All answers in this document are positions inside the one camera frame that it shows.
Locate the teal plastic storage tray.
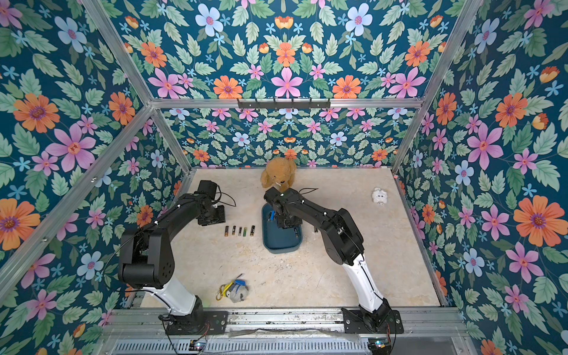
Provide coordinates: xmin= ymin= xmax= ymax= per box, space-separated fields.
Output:
xmin=261 ymin=204 xmax=303 ymax=254

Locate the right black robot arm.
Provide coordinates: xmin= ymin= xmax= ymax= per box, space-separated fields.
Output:
xmin=264 ymin=188 xmax=391 ymax=315

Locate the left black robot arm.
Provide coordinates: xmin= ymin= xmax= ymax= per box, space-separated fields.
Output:
xmin=118 ymin=180 xmax=225 ymax=317

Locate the brown teddy bear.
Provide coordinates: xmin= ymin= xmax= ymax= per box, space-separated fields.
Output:
xmin=260 ymin=158 xmax=297 ymax=192

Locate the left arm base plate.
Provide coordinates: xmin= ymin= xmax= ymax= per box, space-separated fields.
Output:
xmin=163 ymin=310 xmax=229 ymax=336

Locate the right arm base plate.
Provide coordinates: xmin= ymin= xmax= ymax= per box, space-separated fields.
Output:
xmin=341 ymin=306 xmax=405 ymax=334

